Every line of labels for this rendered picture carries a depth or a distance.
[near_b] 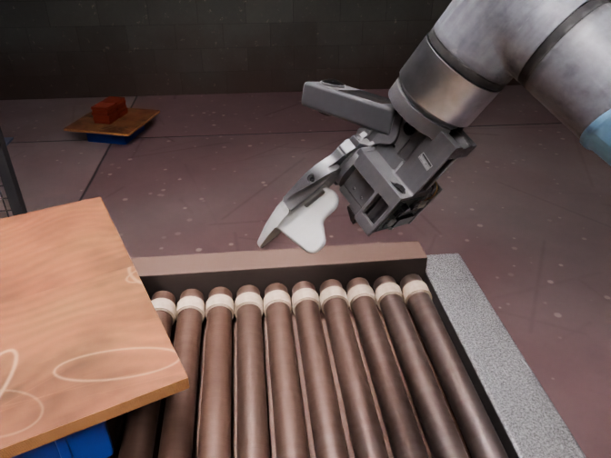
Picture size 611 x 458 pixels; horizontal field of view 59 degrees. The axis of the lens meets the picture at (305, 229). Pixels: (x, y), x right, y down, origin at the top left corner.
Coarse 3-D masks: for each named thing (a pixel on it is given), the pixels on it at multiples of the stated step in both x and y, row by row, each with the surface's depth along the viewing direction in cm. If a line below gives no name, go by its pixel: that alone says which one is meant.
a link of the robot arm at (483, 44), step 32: (480, 0) 38; (512, 0) 37; (544, 0) 36; (576, 0) 35; (448, 32) 40; (480, 32) 38; (512, 32) 37; (544, 32) 36; (448, 64) 40; (480, 64) 40; (512, 64) 39
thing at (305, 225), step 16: (320, 192) 50; (288, 208) 50; (304, 208) 51; (320, 208) 50; (272, 224) 51; (288, 224) 51; (304, 224) 51; (320, 224) 50; (304, 240) 50; (320, 240) 50
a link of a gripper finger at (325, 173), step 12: (336, 156) 49; (312, 168) 49; (324, 168) 49; (336, 168) 49; (300, 180) 49; (312, 180) 50; (324, 180) 49; (288, 192) 50; (300, 192) 50; (312, 192) 50; (288, 204) 50
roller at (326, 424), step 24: (312, 288) 96; (312, 312) 89; (312, 336) 84; (312, 360) 80; (312, 384) 77; (312, 408) 74; (336, 408) 73; (312, 432) 72; (336, 432) 70; (336, 456) 66
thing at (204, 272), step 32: (160, 256) 98; (192, 256) 98; (224, 256) 98; (256, 256) 98; (288, 256) 98; (320, 256) 98; (352, 256) 98; (384, 256) 98; (416, 256) 98; (160, 288) 95; (192, 288) 95; (288, 288) 98
